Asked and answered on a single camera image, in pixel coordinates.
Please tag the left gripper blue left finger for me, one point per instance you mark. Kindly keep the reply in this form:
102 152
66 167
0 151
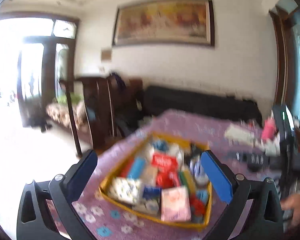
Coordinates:
34 218

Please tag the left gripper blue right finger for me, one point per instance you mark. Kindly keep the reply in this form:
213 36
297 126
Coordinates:
265 218

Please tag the red blue small packet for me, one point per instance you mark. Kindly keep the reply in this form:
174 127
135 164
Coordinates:
198 202

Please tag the lemon print tissue pack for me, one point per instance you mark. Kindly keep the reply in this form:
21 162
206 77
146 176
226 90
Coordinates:
126 190

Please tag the colourful sponge pack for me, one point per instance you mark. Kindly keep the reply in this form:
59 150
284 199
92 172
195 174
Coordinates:
187 180

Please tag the pink tissue pack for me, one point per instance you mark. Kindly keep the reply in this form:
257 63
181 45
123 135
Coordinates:
175 205

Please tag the blue white tissue pack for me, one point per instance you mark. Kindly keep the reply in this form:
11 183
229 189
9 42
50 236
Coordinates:
150 201

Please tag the person right hand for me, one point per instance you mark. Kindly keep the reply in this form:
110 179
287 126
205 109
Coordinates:
292 203

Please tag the pink thermos bottle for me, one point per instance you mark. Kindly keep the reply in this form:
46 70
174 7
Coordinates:
269 129

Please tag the purple floral tablecloth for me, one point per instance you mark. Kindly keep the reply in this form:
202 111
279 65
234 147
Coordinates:
108 221

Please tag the black plastic bag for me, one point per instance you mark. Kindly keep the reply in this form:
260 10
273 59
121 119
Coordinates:
193 153

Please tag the blue long packet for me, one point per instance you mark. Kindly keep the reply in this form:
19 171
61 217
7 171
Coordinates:
136 168

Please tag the red plastic bag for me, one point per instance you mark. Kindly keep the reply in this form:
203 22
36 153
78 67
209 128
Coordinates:
167 180

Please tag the yellow cardboard tray box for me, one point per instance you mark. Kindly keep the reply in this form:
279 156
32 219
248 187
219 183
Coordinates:
149 174

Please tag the red white tissue pack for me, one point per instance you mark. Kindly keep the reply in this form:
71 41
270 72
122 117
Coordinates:
164 162

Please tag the wooden armchair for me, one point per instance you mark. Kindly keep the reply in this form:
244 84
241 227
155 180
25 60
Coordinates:
101 97

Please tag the blue cloth ball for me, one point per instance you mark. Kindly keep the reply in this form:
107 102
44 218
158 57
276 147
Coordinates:
160 145

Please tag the black sofa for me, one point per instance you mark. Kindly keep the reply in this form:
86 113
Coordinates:
157 99

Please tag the framed landscape painting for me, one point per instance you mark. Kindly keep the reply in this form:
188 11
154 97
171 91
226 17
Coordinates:
165 21

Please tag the small wall plaque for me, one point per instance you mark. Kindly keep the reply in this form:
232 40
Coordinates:
106 55

